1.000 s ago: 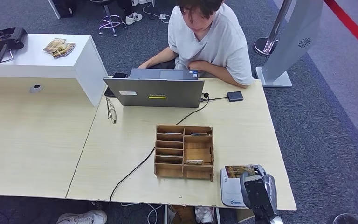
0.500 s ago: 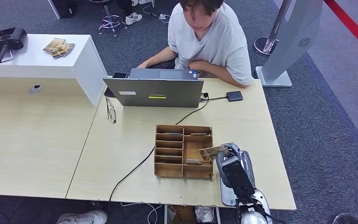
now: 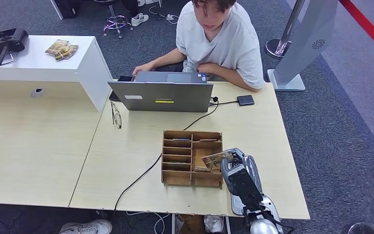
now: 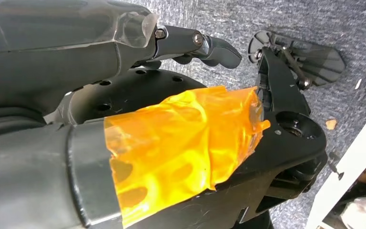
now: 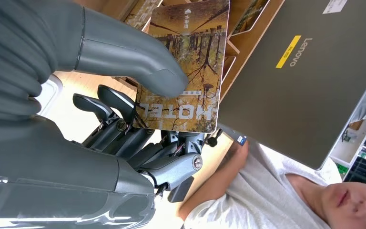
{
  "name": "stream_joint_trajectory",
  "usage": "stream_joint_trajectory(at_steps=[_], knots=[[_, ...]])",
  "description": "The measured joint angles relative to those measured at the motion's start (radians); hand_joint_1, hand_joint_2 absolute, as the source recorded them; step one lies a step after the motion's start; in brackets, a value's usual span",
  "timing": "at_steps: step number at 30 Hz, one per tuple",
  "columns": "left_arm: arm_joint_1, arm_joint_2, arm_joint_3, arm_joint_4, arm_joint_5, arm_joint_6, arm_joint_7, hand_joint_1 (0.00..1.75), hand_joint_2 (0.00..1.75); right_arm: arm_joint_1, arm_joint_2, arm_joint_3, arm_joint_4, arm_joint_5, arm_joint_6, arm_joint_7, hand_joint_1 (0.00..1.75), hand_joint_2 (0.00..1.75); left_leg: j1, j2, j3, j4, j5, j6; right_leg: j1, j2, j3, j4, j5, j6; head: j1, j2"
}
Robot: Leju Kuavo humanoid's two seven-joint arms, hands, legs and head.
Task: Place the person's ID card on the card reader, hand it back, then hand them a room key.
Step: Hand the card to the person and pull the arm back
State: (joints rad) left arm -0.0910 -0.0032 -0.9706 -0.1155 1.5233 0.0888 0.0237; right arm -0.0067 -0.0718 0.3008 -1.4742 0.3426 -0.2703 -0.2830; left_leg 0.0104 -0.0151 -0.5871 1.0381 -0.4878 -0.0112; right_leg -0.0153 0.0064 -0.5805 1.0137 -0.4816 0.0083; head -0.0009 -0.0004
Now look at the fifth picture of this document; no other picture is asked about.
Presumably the person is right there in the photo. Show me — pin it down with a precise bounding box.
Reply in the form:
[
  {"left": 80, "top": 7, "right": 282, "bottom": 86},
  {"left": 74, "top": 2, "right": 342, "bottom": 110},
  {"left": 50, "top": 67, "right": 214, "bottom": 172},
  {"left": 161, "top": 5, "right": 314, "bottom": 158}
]
[{"left": 178, "top": 139, "right": 366, "bottom": 229}]

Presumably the wooden card organizer box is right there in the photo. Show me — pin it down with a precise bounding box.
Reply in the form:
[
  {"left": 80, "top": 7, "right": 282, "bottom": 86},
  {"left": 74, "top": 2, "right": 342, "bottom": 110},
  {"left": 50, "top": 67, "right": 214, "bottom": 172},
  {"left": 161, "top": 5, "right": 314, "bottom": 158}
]
[{"left": 72, "top": 0, "right": 286, "bottom": 105}]

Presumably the grey Lenovo laptop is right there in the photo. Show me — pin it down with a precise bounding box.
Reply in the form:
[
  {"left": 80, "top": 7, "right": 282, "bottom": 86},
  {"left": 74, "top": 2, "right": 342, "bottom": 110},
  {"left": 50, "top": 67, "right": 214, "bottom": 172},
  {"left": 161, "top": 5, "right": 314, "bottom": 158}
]
[{"left": 217, "top": 0, "right": 366, "bottom": 171}]

